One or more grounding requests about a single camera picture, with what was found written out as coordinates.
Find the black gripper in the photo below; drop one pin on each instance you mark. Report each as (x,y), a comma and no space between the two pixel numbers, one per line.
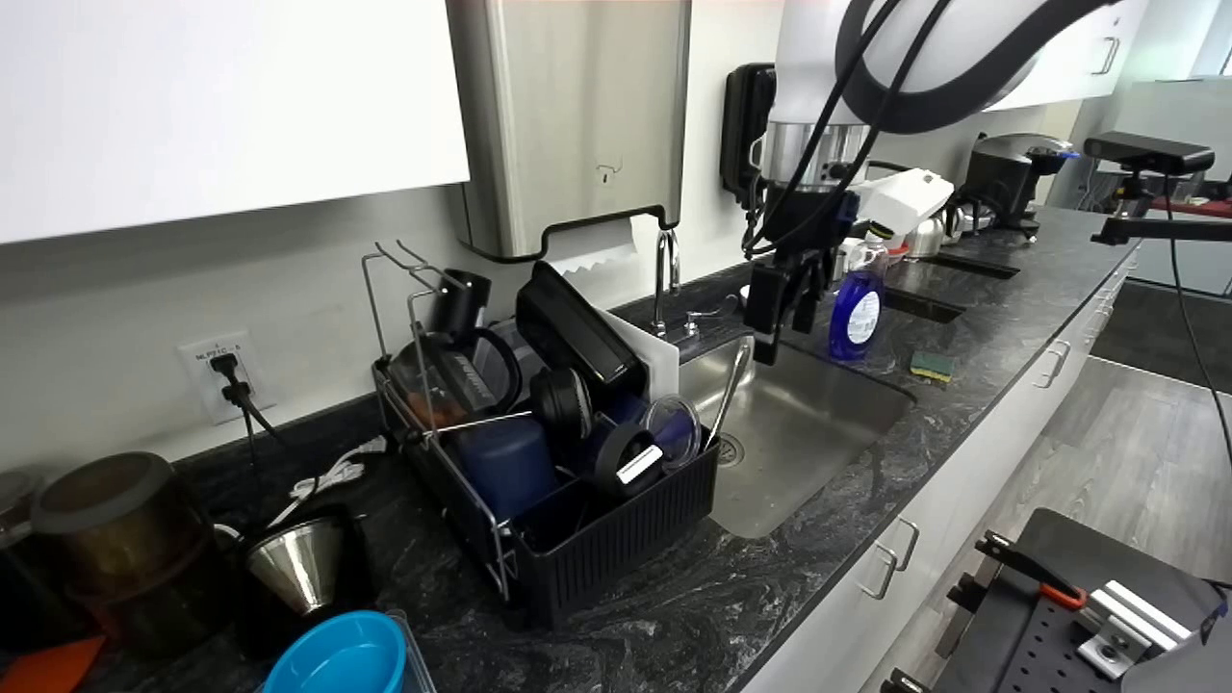
(808,232)

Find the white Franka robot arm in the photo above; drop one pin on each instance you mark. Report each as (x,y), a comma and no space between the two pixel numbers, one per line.
(808,63)

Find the stainless steel sink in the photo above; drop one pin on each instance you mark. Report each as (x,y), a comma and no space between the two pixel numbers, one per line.
(793,435)

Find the blue dish soap bottle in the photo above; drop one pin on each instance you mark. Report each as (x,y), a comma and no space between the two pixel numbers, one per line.
(853,314)

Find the chrome gooseneck faucet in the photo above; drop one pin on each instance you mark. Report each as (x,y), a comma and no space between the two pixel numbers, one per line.
(663,275)

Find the white rimmed flat board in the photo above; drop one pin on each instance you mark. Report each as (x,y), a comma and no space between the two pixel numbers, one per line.
(654,368)

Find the black counter mat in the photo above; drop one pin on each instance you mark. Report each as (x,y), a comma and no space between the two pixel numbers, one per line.
(974,262)
(930,307)

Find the white paper towel sheet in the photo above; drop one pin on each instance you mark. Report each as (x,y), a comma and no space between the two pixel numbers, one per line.
(644,232)

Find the green sponge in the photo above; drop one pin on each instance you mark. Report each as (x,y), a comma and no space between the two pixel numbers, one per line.
(933,368)

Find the clear glass lid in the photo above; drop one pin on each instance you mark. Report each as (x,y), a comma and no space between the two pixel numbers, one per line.
(676,430)

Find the black tray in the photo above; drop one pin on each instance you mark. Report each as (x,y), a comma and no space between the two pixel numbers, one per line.
(579,334)

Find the black cup white label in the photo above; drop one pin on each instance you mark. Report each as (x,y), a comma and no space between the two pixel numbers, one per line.
(621,459)

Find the black round lid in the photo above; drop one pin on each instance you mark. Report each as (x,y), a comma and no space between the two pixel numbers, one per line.
(562,404)

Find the black coffee maker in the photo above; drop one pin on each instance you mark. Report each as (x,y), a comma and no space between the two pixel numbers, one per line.
(1007,180)

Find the white lower cabinets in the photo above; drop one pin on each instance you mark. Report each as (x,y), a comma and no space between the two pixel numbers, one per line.
(948,515)

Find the steel paper towel dispenser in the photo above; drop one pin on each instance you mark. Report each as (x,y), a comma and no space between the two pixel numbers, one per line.
(579,118)

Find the black dish rack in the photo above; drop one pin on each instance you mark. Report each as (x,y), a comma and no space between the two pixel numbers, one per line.
(618,540)

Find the blue bowl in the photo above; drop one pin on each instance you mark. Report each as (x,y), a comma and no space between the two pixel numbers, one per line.
(504,468)
(340,655)

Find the glass carafe black lid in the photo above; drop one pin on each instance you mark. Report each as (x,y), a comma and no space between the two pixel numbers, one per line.
(457,308)

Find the black floor mat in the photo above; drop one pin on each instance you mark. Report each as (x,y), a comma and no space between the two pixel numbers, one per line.
(1161,334)

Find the flat equipment platform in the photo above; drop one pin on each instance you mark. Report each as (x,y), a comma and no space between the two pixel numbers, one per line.
(1027,642)

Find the white plastic utensil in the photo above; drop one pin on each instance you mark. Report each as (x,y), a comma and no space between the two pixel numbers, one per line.
(319,484)

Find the stainless steel cup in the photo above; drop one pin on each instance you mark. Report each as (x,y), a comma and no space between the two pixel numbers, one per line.
(300,563)

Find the white upper cabinet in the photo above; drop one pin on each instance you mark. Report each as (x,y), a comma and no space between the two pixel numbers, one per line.
(195,101)

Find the brown lidded canister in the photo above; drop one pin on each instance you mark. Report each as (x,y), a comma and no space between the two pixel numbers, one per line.
(115,540)

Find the orange flat item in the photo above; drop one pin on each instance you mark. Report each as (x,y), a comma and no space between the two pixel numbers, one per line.
(43,666)

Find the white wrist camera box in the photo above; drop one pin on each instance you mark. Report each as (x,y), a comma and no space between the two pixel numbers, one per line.
(907,202)

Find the black wall soap dispenser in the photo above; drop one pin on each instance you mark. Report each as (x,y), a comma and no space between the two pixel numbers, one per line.
(743,118)

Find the black camera on stand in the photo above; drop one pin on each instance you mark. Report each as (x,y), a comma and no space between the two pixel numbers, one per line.
(1148,151)

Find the silver metal bracket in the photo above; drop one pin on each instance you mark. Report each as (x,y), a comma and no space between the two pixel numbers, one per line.
(1137,628)

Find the white wall power outlet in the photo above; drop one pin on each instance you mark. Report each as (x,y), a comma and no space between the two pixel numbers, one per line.
(199,386)

